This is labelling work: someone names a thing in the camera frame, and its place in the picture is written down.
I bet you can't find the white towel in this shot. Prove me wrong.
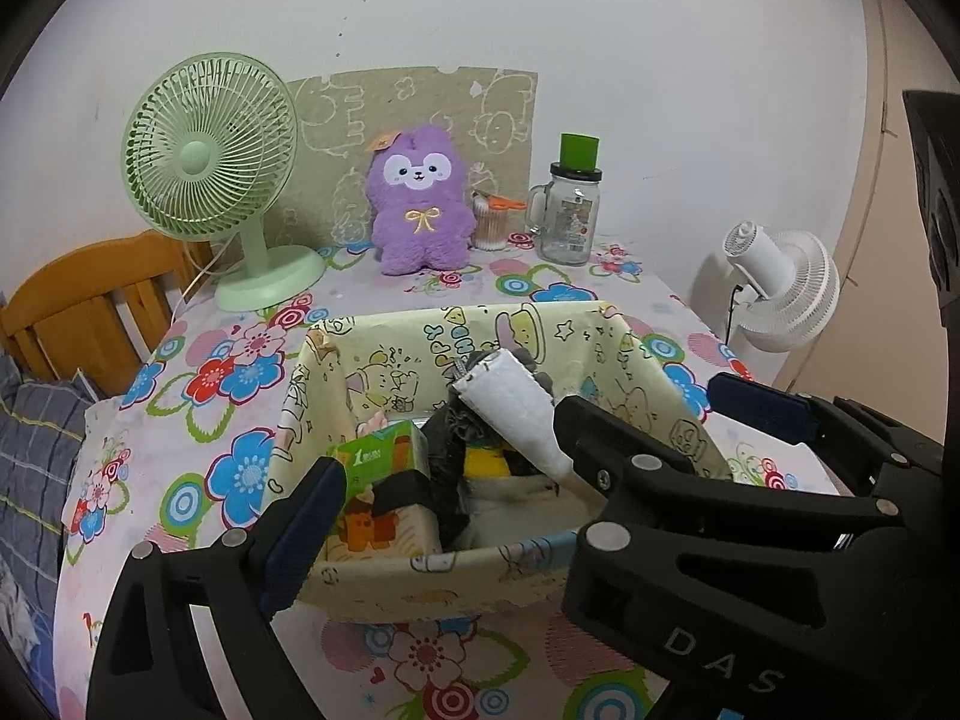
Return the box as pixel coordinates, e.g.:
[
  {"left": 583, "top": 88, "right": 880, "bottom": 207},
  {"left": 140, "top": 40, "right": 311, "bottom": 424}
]
[{"left": 457, "top": 476, "right": 597, "bottom": 548}]

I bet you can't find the grey plaid pillow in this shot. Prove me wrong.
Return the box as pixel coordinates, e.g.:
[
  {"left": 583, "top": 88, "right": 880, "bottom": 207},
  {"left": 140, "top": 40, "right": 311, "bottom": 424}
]
[{"left": 0, "top": 352, "right": 95, "bottom": 691}]

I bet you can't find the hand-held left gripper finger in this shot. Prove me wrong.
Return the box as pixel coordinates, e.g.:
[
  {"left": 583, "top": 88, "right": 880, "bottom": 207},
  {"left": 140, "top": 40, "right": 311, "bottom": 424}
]
[{"left": 86, "top": 456, "right": 347, "bottom": 720}]

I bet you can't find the green tissue packet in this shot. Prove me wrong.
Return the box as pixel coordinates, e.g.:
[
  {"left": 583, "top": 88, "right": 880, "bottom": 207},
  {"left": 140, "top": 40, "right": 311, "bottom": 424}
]
[{"left": 324, "top": 420, "right": 443, "bottom": 562}]

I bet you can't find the white cloth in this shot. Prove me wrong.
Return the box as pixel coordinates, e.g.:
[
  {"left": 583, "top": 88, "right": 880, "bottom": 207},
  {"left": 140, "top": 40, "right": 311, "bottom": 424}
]
[{"left": 450, "top": 349, "right": 590, "bottom": 481}]

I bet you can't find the white standing fan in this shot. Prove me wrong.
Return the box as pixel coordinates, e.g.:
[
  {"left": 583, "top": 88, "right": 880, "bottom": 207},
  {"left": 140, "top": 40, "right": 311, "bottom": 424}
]
[{"left": 721, "top": 219, "right": 841, "bottom": 353}]

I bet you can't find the beige door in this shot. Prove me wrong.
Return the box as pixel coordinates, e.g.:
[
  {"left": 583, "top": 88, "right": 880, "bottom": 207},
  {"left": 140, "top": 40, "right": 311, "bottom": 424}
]
[{"left": 772, "top": 0, "right": 960, "bottom": 451}]

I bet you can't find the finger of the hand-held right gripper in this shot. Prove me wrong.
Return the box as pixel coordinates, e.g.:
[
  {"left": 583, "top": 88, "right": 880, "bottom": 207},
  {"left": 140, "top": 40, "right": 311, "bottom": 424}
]
[
  {"left": 551, "top": 394, "right": 960, "bottom": 720},
  {"left": 706, "top": 373, "right": 960, "bottom": 533}
]

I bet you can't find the wooden headboard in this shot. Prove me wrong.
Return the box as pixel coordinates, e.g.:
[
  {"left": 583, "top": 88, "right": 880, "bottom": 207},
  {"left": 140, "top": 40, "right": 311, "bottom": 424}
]
[{"left": 0, "top": 231, "right": 226, "bottom": 398}]

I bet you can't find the green desk fan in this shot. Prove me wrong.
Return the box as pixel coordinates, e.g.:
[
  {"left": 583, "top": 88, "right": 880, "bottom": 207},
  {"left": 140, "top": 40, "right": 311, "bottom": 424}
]
[{"left": 122, "top": 52, "right": 327, "bottom": 314}]

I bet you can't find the cotton swab container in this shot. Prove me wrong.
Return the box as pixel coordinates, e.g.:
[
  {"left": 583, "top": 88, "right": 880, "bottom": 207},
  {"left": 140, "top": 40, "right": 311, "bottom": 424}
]
[{"left": 470, "top": 191, "right": 528, "bottom": 251}]

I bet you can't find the glass jar with green lid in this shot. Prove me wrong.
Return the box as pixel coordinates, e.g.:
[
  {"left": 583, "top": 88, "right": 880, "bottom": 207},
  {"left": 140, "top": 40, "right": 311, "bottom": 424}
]
[{"left": 527, "top": 133, "right": 603, "bottom": 266}]

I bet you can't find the yellow cloth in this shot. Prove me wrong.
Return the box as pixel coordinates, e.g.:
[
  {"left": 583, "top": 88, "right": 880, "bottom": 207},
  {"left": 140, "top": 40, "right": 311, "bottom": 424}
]
[{"left": 465, "top": 446, "right": 518, "bottom": 479}]

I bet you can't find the yellow fabric storage box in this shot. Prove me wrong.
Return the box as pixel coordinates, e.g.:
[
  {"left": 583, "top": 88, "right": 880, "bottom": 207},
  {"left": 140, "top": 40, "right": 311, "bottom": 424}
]
[{"left": 266, "top": 301, "right": 732, "bottom": 620}]

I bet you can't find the grey socks bundle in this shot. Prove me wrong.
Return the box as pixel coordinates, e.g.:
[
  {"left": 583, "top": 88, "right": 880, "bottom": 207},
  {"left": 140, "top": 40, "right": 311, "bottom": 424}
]
[{"left": 420, "top": 349, "right": 563, "bottom": 541}]

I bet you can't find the white fan cord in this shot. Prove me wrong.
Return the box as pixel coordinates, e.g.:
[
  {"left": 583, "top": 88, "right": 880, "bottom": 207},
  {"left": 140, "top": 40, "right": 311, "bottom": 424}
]
[{"left": 175, "top": 240, "right": 227, "bottom": 310}]

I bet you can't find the purple plush toy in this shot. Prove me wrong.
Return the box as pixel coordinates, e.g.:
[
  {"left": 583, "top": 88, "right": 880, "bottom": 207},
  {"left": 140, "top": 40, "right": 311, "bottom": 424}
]
[{"left": 365, "top": 126, "right": 477, "bottom": 276}]

